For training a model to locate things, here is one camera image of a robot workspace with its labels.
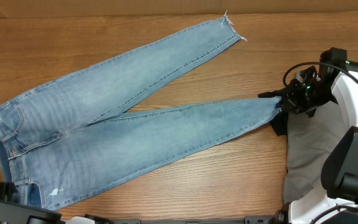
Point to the black garment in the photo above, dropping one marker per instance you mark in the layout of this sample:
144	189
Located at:
280	123

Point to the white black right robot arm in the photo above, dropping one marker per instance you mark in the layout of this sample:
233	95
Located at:
335	200

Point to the black table edge rail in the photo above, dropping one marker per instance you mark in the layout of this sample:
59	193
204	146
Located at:
194	221

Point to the light blue denim jeans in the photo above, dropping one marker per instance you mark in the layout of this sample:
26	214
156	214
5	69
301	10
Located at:
77	136

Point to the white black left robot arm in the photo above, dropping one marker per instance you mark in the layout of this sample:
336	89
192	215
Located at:
12	212

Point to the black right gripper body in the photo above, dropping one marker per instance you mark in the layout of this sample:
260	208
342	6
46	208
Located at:
291	100

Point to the grey garment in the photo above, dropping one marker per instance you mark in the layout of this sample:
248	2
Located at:
310	142

